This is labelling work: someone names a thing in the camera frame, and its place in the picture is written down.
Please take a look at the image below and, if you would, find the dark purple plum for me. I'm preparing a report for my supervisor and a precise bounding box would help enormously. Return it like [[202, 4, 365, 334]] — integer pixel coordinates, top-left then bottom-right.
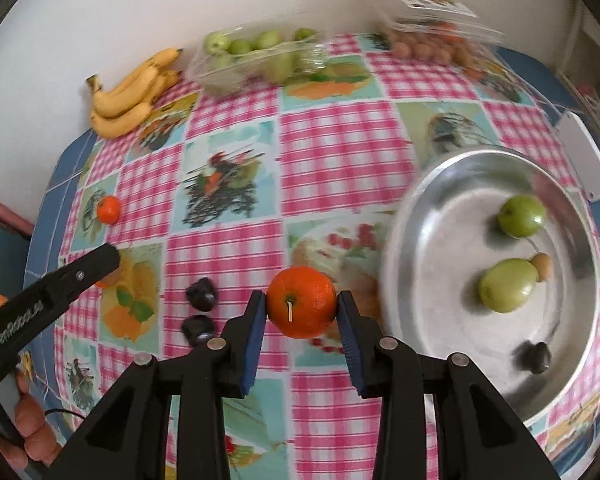
[[181, 314, 217, 347], [516, 341, 552, 375], [186, 277, 218, 311]]

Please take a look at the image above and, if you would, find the person's left hand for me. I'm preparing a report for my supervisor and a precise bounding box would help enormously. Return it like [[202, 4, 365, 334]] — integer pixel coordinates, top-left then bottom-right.
[[0, 370, 62, 470]]

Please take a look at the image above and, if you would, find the white flat plastic device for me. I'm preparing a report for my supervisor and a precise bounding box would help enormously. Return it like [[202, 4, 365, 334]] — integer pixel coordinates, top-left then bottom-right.
[[557, 111, 600, 202]]

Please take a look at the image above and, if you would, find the clear plastic fruit container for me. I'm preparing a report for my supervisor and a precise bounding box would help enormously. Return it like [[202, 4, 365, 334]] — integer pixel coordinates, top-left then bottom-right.
[[186, 22, 331, 97]]

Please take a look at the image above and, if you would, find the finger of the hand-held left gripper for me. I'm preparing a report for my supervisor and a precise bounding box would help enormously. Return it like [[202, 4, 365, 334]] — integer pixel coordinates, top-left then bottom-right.
[[42, 242, 122, 311]]

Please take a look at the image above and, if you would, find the pile of brown longans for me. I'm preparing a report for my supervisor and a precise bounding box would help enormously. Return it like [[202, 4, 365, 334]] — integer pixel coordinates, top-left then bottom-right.
[[389, 22, 481, 68]]

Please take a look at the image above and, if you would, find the round green jujube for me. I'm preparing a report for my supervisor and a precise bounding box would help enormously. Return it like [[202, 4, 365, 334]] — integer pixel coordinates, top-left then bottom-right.
[[497, 195, 547, 238]]

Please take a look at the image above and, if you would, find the pink checked printed tablecloth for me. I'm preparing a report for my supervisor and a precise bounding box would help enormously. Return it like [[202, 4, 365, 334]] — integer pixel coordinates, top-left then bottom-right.
[[55, 34, 600, 480]]

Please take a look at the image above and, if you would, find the elongated green jujube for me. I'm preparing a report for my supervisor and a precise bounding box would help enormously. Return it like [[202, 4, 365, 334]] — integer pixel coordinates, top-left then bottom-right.
[[477, 258, 540, 314]]

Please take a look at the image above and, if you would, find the orange tangerine with stem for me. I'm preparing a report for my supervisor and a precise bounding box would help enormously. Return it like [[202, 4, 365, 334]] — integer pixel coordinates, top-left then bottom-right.
[[266, 266, 338, 339]]

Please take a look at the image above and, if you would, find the round brown kiwi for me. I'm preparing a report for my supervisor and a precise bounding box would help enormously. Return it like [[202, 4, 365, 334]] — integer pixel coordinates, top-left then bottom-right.
[[530, 253, 552, 283]]

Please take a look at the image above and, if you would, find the small orange tangerine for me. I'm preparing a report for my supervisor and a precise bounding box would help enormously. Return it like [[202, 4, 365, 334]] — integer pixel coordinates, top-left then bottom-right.
[[96, 195, 122, 224]]

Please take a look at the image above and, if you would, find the bunch of yellow bananas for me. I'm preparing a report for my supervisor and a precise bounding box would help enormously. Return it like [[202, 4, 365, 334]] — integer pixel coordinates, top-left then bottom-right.
[[85, 47, 185, 140]]

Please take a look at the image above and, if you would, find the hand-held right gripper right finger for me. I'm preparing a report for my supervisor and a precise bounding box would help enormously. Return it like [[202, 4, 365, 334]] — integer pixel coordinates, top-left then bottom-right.
[[336, 290, 556, 480]]

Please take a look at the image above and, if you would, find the round silver metal tray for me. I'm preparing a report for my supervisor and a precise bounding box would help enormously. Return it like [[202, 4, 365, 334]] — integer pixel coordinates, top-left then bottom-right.
[[380, 146, 600, 423]]

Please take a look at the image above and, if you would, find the clear plastic clamshell box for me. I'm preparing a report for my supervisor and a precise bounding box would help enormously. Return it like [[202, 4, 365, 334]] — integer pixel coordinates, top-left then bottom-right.
[[375, 0, 506, 68]]

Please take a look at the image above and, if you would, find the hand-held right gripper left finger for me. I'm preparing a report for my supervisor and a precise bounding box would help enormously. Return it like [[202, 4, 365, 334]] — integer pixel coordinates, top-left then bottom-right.
[[45, 290, 267, 480]]

